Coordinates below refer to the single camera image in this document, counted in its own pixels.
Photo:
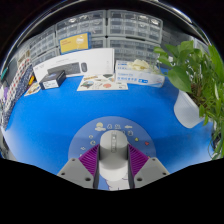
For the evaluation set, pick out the white computer mouse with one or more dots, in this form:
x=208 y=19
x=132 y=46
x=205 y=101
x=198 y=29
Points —
x=113 y=156

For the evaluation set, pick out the round blue printed mouse pad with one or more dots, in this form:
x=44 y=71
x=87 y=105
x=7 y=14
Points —
x=83 y=140

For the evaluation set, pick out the white blue glove box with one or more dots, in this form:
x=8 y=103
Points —
x=140 y=78

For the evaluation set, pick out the long white keyboard box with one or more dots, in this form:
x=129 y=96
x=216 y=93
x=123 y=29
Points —
x=96 y=60

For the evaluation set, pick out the red white checkered cloth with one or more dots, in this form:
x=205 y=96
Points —
x=16 y=80

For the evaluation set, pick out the small yellow plastic item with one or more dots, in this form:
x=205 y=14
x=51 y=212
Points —
x=31 y=80

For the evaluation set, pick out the yellow blue box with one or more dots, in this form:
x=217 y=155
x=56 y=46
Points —
x=75 y=43

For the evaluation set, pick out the colourful sticker sheet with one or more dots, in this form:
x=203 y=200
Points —
x=32 y=89
x=100 y=82

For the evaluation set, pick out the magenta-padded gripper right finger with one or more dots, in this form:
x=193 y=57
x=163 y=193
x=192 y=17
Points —
x=151 y=171

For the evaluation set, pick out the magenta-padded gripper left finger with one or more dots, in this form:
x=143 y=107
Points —
x=73 y=171

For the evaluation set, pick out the small black box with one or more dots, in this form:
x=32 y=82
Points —
x=53 y=80

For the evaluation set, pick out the green potted plant white pot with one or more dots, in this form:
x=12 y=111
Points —
x=186 y=76

